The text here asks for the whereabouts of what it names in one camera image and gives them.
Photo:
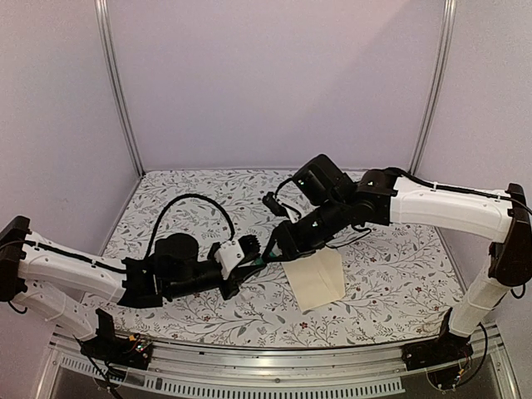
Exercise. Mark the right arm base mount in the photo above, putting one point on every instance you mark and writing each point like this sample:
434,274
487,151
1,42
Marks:
445,347

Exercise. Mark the cream envelope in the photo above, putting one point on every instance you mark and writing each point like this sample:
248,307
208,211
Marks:
316,280

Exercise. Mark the left aluminium frame post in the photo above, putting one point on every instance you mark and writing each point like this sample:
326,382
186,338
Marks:
109,52

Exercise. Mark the aluminium frame post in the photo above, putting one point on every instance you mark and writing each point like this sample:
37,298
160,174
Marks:
438,77
109,52

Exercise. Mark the floral patterned table mat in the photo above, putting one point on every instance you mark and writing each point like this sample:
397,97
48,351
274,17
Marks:
399,281

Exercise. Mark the front aluminium rail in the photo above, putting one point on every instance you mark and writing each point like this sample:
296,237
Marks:
192,370

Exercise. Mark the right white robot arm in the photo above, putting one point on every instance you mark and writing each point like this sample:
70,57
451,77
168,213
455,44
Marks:
501,216

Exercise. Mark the green white glue stick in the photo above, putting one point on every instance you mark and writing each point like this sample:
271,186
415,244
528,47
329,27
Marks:
269,256

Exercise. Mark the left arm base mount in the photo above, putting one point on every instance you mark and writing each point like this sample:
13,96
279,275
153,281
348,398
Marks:
133,351

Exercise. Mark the right aluminium frame post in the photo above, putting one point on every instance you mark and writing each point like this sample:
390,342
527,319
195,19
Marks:
438,77

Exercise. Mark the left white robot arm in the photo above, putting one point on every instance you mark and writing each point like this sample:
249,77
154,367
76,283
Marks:
34,270

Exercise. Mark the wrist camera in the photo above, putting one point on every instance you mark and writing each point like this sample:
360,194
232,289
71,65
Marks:
281,208
233,253

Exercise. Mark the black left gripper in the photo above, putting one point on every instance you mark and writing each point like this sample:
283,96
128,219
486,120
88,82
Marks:
238,276

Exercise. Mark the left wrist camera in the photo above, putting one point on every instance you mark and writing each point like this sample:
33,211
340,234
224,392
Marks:
233,253

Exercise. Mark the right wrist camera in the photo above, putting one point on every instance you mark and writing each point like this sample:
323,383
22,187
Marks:
281,208

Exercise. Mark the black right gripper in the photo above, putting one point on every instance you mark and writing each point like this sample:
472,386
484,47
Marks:
289,244

